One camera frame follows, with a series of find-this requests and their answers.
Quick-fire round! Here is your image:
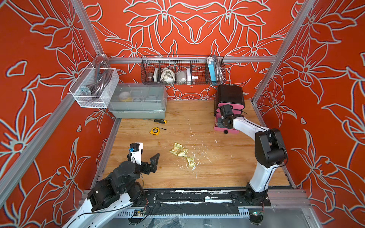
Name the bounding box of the pink drawer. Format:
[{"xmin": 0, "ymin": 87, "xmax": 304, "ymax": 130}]
[
  {"xmin": 216, "ymin": 103, "xmax": 245, "ymax": 112},
  {"xmin": 215, "ymin": 108, "xmax": 243, "ymax": 115},
  {"xmin": 213, "ymin": 113, "xmax": 241, "ymax": 134}
]

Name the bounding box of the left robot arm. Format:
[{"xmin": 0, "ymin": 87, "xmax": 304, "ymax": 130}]
[{"xmin": 63, "ymin": 153, "xmax": 160, "ymax": 228}]

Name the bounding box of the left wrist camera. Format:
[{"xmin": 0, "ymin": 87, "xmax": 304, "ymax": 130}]
[{"xmin": 127, "ymin": 142, "xmax": 143, "ymax": 165}]

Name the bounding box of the grey plastic storage box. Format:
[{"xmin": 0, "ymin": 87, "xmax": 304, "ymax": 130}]
[{"xmin": 108, "ymin": 84, "xmax": 167, "ymax": 119}]

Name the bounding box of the green cookie packet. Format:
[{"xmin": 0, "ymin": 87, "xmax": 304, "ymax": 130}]
[
  {"xmin": 169, "ymin": 142, "xmax": 183, "ymax": 156},
  {"xmin": 177, "ymin": 148, "xmax": 189, "ymax": 157},
  {"xmin": 186, "ymin": 157, "xmax": 196, "ymax": 170}
]

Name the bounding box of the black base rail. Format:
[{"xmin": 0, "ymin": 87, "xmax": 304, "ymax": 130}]
[{"xmin": 133, "ymin": 188, "xmax": 271, "ymax": 216}]

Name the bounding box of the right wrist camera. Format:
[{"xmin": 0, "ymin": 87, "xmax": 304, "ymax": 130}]
[{"xmin": 220, "ymin": 104, "xmax": 234, "ymax": 119}]

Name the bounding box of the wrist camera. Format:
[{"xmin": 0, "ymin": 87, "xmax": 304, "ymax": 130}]
[
  {"xmin": 220, "ymin": 104, "xmax": 234, "ymax": 119},
  {"xmin": 127, "ymin": 142, "xmax": 143, "ymax": 165}
]

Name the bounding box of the yellow black screwdriver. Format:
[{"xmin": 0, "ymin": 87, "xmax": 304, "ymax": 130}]
[{"xmin": 153, "ymin": 119, "xmax": 167, "ymax": 124}]

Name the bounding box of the black drawer cabinet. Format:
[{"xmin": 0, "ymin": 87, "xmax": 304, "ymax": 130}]
[{"xmin": 214, "ymin": 85, "xmax": 245, "ymax": 116}]

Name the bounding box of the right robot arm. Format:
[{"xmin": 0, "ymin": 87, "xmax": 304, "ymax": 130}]
[{"xmin": 214, "ymin": 116, "xmax": 288, "ymax": 205}]

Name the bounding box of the black wire basket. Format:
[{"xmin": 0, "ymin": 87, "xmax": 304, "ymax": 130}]
[{"xmin": 141, "ymin": 55, "xmax": 226, "ymax": 86}]

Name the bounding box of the clear plastic wall bin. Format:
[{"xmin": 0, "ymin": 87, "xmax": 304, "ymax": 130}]
[{"xmin": 69, "ymin": 67, "xmax": 119, "ymax": 108}]

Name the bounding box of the yellow tape measure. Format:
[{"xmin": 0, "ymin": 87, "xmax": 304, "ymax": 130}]
[{"xmin": 150, "ymin": 127, "xmax": 166, "ymax": 135}]

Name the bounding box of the pink bottom drawer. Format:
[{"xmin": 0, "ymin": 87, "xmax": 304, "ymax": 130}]
[{"xmin": 213, "ymin": 113, "xmax": 241, "ymax": 134}]

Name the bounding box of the pink top drawer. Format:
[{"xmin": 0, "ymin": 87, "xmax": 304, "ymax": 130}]
[{"xmin": 216, "ymin": 103, "xmax": 245, "ymax": 112}]

